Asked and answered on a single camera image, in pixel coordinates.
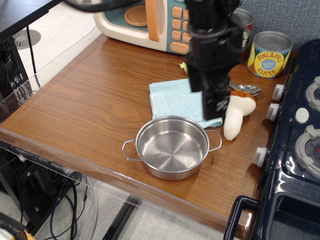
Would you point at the white stove knob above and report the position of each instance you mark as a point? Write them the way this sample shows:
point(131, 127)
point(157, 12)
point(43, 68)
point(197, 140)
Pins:
point(278, 92)
point(272, 111)
point(259, 156)

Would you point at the pineapple slices can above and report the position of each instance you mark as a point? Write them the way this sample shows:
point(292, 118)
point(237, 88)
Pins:
point(269, 54)

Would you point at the clear acrylic table guard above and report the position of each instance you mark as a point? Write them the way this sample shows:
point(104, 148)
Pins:
point(28, 89)

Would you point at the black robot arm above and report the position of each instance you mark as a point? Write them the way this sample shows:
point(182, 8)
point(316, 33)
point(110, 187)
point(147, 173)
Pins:
point(216, 14)

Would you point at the white stove knob middle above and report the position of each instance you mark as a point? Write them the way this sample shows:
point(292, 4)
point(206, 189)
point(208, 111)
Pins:
point(272, 111)

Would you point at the tomato sauce can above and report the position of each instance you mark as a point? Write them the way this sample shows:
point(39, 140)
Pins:
point(247, 20)

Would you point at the white stove knob lower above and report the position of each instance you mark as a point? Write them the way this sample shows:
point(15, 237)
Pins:
point(259, 156)

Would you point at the spoon with green handle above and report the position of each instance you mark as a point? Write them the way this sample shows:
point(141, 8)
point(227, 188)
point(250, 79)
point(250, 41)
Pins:
point(251, 89)

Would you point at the black desk at left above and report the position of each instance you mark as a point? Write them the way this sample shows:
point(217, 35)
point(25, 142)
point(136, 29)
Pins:
point(15, 15)

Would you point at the white stove knob upper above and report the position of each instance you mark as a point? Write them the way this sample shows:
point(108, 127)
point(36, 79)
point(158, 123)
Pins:
point(278, 92)

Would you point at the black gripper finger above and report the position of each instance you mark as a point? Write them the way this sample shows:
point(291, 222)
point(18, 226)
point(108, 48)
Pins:
point(195, 79)
point(215, 102)

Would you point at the light blue folded cloth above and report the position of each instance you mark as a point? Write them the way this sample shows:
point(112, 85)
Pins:
point(175, 98)

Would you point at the plush white brown mushroom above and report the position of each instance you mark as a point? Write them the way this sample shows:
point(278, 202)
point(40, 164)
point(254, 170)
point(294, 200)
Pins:
point(241, 104)

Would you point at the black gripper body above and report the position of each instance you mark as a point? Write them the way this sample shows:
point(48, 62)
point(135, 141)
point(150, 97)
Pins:
point(214, 53)

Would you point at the toy microwave cream teal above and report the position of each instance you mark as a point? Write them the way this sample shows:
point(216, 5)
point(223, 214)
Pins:
point(155, 24)

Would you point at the dark blue toy stove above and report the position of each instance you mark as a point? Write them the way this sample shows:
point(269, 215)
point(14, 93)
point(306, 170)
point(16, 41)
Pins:
point(288, 204)

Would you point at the stainless steel pot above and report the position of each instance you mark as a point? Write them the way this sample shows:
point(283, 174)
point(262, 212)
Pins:
point(173, 148)

